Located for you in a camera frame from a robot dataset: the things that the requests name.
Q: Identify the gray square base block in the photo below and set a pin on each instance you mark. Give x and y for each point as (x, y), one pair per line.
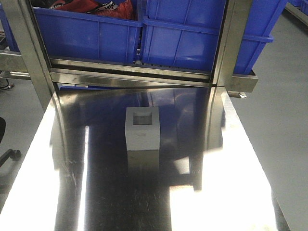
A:
(142, 128)

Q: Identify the blue plastic bin right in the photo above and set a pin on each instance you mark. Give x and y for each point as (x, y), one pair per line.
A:
(184, 33)

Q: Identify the blue bin with red items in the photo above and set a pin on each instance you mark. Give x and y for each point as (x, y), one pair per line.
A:
(88, 36)

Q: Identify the red packaged items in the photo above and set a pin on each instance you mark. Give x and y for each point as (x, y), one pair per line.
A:
(123, 10)

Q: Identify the stainless steel rack frame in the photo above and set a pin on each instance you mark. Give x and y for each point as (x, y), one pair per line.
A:
(33, 63)

